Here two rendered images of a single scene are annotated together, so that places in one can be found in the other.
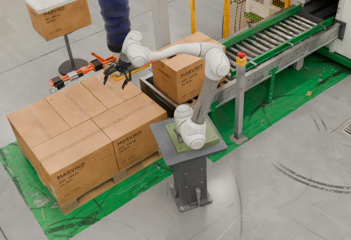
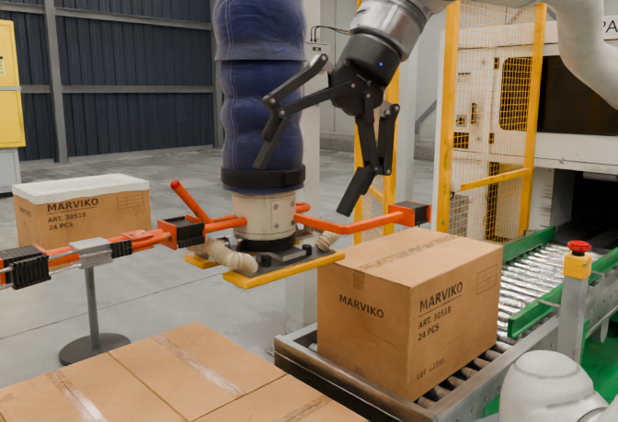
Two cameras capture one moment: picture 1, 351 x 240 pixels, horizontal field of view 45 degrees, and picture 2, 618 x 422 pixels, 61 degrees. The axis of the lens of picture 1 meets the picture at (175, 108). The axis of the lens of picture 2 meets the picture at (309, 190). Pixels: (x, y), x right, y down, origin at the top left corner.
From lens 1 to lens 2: 2.37 m
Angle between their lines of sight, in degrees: 30
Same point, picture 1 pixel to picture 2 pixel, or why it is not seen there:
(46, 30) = (47, 245)
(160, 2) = (307, 194)
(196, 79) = (449, 327)
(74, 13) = (119, 219)
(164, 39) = (308, 279)
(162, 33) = not seen: hidden behind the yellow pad
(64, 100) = (50, 398)
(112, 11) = (261, 40)
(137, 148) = not seen: outside the picture
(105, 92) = (178, 375)
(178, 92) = (410, 361)
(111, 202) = not seen: outside the picture
